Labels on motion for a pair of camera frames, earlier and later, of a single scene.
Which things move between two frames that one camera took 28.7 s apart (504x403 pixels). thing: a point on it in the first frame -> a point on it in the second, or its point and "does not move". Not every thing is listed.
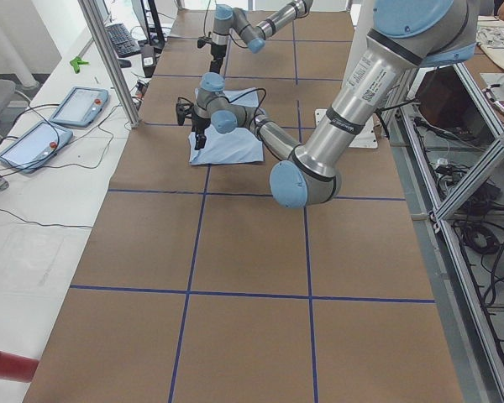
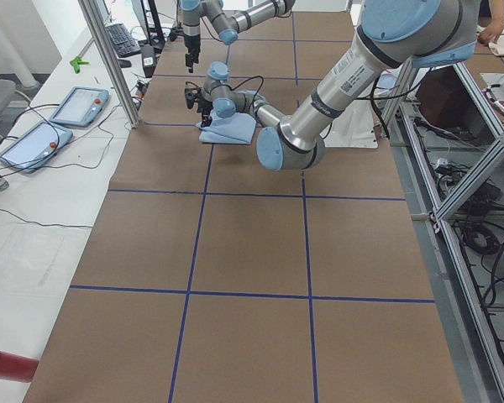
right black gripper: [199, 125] -> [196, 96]
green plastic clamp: [76, 62] does not move
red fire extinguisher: [1, 364] does not move
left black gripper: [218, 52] -> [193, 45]
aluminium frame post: [112, 60] does not move
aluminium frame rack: [456, 154] does not move
